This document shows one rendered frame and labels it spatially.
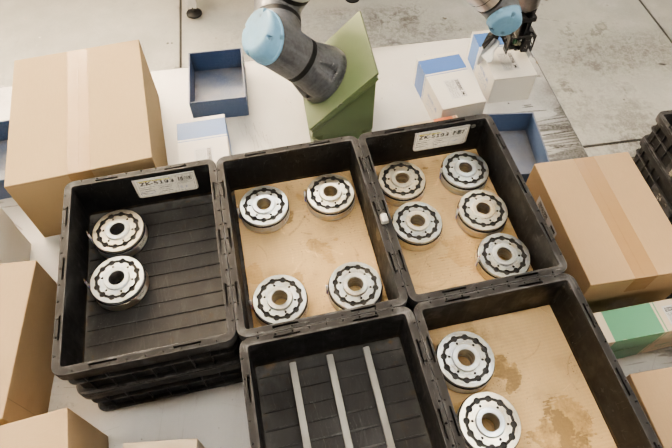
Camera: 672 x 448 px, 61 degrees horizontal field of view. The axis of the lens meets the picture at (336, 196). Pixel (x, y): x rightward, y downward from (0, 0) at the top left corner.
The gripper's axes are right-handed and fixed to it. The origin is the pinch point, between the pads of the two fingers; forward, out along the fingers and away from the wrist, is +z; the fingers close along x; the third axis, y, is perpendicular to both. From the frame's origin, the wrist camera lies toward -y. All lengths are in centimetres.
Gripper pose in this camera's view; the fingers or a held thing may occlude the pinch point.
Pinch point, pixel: (501, 60)
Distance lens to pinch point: 169.5
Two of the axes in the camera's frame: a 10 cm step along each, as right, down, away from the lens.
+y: 1.6, 8.1, -5.7
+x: 9.9, -1.3, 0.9
